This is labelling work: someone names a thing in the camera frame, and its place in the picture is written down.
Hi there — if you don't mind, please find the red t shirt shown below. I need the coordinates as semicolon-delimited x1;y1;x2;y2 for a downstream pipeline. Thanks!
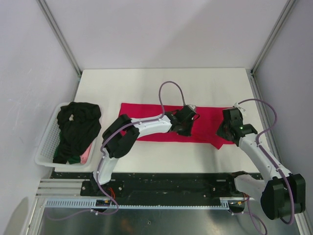
119;103;233;149

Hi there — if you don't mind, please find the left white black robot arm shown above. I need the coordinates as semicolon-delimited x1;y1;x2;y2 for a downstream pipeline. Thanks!
90;105;200;196

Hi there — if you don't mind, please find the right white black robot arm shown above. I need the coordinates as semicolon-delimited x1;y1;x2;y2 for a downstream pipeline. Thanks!
216;107;306;220

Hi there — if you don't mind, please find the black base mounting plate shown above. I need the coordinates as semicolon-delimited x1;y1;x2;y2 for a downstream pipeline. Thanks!
51;172;247;207

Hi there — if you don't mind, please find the black t shirt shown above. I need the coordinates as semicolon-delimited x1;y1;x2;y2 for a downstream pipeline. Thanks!
57;102;101;157

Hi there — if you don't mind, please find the pink garment in basket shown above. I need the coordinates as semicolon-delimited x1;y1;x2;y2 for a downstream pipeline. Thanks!
80;143;93;165

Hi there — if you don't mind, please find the green garment in basket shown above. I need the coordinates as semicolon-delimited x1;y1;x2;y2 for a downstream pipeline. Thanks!
53;147;81;165

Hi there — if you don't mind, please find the white plastic laundry basket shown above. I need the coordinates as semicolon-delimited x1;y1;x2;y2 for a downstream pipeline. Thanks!
34;102;98;172

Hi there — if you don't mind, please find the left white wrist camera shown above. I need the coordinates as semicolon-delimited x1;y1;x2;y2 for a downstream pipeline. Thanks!
188;104;196;111

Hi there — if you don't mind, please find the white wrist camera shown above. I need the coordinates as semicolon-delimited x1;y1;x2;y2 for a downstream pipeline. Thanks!
233;102;246;116
188;104;196;111

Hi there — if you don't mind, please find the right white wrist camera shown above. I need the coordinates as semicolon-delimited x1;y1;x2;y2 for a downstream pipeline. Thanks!
233;102;246;116

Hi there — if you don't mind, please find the right aluminium frame post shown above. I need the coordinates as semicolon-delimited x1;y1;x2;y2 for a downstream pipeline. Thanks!
250;0;298;76

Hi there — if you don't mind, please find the aluminium frame post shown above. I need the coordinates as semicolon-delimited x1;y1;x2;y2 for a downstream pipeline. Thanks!
250;0;298;76
36;0;83;76

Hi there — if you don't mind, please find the white slotted cable duct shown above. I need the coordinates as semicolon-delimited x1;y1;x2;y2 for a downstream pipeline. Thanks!
45;197;241;210

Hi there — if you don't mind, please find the left aluminium frame post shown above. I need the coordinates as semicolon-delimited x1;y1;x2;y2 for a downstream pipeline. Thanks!
36;0;83;76

